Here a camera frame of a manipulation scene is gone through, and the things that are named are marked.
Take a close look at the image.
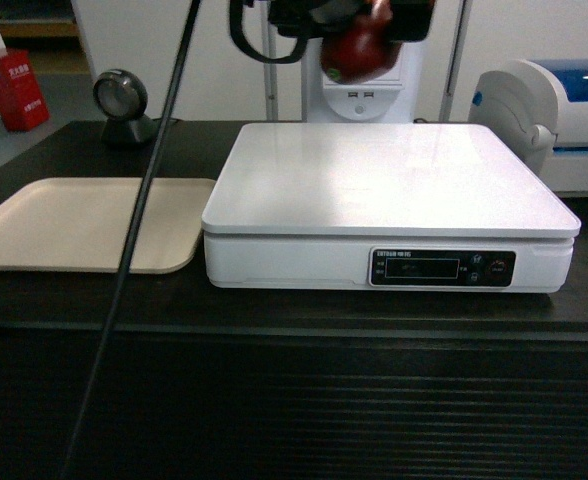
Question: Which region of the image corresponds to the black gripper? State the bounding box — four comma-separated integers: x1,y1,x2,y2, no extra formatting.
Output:
268,0,435,42

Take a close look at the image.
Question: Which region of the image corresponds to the dark red mango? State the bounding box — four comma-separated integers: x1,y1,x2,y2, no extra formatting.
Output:
319,1,402,85

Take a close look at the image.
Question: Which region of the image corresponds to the white checkout scale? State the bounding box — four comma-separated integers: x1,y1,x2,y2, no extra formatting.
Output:
202,123,581,293

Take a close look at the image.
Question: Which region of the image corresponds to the white receipt printer kiosk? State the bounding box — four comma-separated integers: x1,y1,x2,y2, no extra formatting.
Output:
301,39,425,123

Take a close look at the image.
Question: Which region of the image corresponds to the white blue label printer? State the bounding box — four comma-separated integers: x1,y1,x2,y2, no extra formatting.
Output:
468,58,588,197

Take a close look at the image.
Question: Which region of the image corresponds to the black barcode scanner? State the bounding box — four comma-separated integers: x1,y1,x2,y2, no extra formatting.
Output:
93,69,158,148

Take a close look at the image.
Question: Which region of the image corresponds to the red fire extinguisher box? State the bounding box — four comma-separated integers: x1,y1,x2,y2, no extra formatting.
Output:
0,48,50,132

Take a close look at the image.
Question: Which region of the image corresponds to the beige plastic tray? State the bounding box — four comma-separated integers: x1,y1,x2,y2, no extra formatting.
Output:
0,178,215,274

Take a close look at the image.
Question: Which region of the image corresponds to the black looped gripper cable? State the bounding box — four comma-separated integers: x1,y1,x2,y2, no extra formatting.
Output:
228,0,309,65

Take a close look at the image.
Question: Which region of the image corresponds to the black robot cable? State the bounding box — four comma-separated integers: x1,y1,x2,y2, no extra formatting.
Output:
59,0,204,480

